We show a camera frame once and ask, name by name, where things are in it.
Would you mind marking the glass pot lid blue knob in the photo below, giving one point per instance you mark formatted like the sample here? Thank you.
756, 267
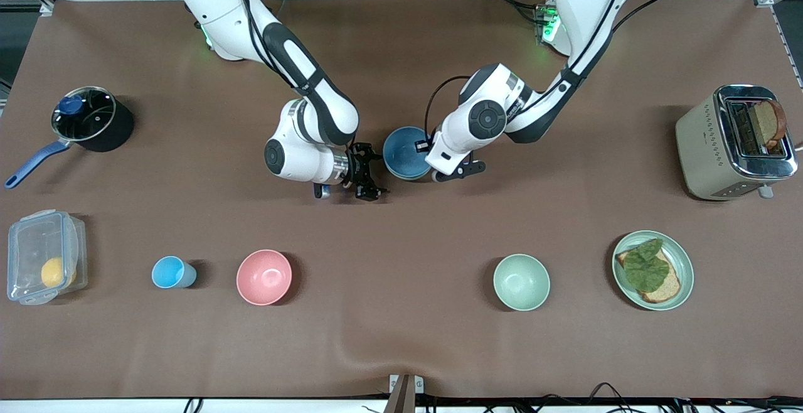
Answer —
88, 121

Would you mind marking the brown table cloth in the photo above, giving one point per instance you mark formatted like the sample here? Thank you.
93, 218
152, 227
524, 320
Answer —
401, 275

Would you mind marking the brown toast slice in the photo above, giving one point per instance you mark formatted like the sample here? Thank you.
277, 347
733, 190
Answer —
768, 121

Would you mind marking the beige chrome toaster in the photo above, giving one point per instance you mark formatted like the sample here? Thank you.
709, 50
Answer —
702, 155

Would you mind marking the clear plastic lidded container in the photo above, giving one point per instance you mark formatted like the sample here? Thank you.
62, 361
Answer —
31, 243

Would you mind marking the blue bowl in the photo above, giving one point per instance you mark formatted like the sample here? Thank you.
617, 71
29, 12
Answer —
401, 149

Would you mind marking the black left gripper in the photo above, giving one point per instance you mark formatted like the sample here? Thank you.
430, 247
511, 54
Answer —
418, 150

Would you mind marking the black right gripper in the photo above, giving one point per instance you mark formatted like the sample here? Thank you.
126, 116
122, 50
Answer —
359, 171

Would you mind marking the metal table edge bracket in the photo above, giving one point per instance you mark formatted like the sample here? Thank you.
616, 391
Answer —
406, 391

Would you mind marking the bread slice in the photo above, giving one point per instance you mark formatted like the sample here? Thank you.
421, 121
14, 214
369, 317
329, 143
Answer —
668, 287

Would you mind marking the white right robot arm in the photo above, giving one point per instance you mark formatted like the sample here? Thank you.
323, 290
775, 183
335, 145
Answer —
219, 5

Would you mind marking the yellow lemon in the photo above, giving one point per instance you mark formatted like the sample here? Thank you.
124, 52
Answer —
53, 272

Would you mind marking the light green bowl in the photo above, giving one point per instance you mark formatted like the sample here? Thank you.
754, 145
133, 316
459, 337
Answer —
408, 177
521, 282

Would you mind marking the pink bowl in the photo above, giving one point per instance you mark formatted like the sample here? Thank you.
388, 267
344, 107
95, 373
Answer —
264, 277

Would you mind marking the light green plate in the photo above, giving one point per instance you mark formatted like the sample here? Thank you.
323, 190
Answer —
684, 259

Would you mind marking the green lettuce leaf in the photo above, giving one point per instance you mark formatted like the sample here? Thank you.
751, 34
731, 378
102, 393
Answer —
646, 265

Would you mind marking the light blue cup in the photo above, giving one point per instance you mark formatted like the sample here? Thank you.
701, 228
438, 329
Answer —
169, 272

